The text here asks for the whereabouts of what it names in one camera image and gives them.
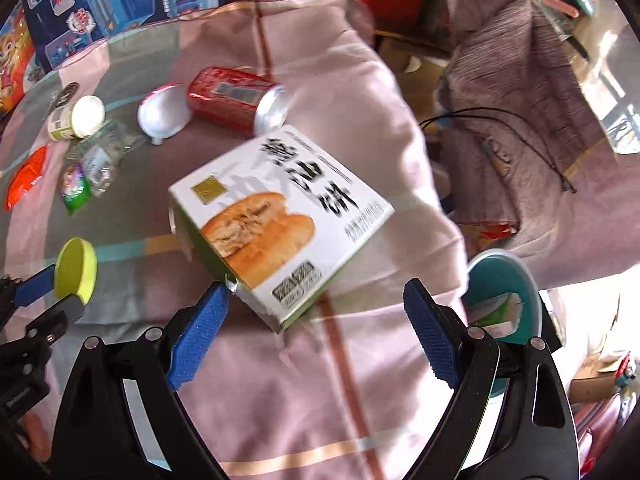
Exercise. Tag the white and green carton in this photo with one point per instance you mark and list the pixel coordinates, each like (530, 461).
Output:
(495, 312)

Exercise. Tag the small green packet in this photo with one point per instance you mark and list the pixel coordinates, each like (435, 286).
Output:
(75, 192)

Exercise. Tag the blue toy box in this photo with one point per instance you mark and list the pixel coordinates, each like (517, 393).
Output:
(125, 0)

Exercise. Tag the brown and pink draped sheet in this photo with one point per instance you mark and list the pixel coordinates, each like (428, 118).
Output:
(510, 85)

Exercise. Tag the clear crumpled plastic wrapper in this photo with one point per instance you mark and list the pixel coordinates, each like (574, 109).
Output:
(102, 152)

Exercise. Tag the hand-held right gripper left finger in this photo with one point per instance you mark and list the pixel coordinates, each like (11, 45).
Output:
(197, 337)

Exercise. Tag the dark red furniture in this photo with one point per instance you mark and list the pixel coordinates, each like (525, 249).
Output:
(605, 430)

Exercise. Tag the green and white food box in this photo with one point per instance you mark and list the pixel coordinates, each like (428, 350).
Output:
(280, 220)

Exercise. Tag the pink plaid tablecloth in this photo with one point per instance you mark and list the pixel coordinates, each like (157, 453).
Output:
(350, 385)

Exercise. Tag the orange-red wrapper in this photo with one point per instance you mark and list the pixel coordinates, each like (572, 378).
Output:
(27, 180)

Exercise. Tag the teal plastic bucket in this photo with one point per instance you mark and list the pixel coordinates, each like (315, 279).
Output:
(492, 280)

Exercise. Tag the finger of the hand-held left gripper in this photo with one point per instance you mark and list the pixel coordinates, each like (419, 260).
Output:
(32, 286)
(60, 317)

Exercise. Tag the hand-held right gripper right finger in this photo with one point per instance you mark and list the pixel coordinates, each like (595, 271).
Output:
(432, 335)

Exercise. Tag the yellow-green round lid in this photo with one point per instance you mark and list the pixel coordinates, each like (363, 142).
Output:
(75, 270)

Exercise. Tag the small white bottle green label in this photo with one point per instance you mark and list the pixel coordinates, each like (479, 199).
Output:
(80, 119)

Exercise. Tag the white plastic shell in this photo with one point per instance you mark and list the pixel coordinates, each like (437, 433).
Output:
(162, 115)

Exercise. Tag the red drink can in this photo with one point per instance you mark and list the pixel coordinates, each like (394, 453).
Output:
(225, 97)

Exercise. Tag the cartoon puppy bag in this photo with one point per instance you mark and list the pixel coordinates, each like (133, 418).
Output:
(17, 55)

